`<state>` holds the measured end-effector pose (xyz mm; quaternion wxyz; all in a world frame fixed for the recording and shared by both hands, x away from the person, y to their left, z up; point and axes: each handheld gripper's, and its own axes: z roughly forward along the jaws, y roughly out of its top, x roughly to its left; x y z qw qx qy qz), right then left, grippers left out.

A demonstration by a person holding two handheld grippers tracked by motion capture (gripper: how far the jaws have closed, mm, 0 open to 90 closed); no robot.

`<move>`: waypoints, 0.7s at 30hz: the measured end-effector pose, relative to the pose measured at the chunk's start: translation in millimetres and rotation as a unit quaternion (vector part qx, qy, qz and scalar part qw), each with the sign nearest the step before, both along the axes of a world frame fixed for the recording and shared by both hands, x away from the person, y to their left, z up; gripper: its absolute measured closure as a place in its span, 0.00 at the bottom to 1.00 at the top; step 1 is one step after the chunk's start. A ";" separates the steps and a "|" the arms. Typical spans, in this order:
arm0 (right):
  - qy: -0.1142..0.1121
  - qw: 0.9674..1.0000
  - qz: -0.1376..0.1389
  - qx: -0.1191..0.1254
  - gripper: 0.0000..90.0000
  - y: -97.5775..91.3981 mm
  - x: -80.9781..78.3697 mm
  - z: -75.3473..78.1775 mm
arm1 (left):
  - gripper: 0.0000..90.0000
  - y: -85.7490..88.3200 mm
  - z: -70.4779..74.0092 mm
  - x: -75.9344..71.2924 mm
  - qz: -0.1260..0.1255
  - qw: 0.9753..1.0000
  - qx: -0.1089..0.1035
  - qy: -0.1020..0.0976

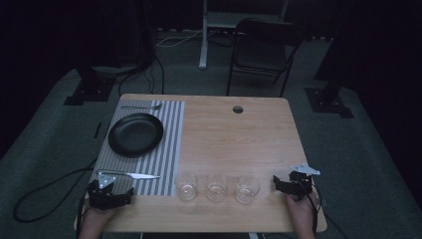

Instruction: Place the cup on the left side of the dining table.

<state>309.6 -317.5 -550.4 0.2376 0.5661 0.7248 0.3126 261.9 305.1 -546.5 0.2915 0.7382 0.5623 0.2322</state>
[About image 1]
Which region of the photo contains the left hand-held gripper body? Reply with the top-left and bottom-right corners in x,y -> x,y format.
87,171 -> 124,211

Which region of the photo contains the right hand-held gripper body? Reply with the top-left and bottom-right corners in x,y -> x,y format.
288,162 -> 321,202

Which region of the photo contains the person's left hand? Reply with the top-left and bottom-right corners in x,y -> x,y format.
79,202 -> 117,235

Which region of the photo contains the person's right hand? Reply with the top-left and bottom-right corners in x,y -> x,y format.
285,193 -> 318,233

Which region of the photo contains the silver knife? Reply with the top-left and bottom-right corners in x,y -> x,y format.
96,169 -> 161,180

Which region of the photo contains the clear drinking glass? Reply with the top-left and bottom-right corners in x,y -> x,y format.
235,175 -> 262,204
174,172 -> 199,202
205,174 -> 229,203

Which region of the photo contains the grey striped placemat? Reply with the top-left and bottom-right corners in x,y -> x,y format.
89,99 -> 186,197

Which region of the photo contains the black plate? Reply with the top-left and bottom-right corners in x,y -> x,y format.
107,113 -> 164,158

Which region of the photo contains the silver fork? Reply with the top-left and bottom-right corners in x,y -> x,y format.
120,103 -> 164,111

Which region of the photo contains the black stand base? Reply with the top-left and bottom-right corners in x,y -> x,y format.
304,87 -> 354,120
63,64 -> 117,108

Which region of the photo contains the black folding chair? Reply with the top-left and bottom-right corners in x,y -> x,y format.
226,18 -> 305,98

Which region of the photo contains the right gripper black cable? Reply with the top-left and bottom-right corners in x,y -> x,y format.
307,184 -> 349,239

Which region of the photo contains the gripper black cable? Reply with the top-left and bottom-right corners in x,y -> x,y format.
307,184 -> 349,239
75,189 -> 92,239

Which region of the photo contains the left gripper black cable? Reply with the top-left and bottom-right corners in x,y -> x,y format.
75,189 -> 92,239

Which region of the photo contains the black floor cable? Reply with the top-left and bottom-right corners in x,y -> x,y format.
12,157 -> 101,224

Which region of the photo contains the white floor cable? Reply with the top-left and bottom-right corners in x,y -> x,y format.
155,29 -> 204,49

